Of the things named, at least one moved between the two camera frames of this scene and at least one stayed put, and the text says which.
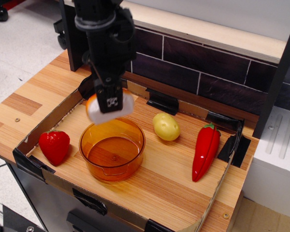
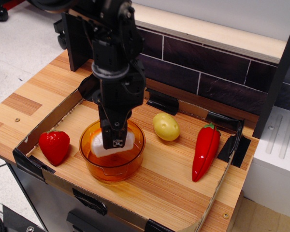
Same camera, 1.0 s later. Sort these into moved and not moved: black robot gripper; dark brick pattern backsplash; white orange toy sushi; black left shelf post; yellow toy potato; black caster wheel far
Moved: white orange toy sushi; black robot gripper
Not moved: black caster wheel far; yellow toy potato; dark brick pattern backsplash; black left shelf post
